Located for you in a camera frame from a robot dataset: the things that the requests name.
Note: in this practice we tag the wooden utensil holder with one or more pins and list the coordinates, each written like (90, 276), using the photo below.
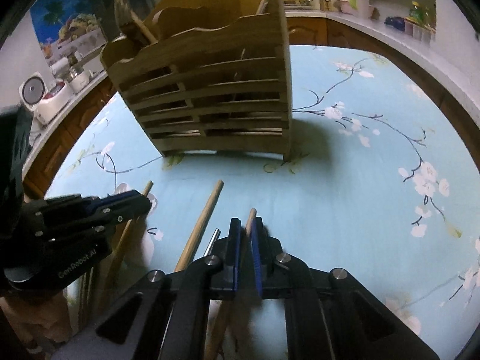
(218, 78)

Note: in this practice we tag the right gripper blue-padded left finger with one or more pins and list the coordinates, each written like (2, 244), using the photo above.
(162, 316)

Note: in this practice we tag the left human hand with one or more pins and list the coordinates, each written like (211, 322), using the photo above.
(49, 319)

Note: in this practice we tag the green drink bottle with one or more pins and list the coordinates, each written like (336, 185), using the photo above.
(418, 13)

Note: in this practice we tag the wooden chopstick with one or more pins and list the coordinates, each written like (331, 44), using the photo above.
(222, 319)
(191, 246)
(109, 267)

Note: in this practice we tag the large steel fork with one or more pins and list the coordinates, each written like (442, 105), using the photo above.
(126, 24)

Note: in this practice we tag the long wooden stick left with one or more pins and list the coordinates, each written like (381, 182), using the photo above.
(145, 30)

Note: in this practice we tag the pink cup stack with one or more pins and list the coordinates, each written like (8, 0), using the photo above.
(358, 8)

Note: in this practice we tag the spice jar set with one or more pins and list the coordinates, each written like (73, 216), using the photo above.
(425, 35)

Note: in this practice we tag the small steel lidded pot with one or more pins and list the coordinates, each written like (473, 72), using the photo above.
(78, 78)

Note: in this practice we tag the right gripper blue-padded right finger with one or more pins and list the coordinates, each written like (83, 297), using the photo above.
(329, 314)

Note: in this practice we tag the floral blue tablecloth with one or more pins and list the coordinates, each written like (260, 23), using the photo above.
(379, 183)

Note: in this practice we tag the fruit beach poster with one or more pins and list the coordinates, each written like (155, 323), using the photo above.
(63, 27)

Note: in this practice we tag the white rice cooker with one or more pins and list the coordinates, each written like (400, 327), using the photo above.
(45, 102)

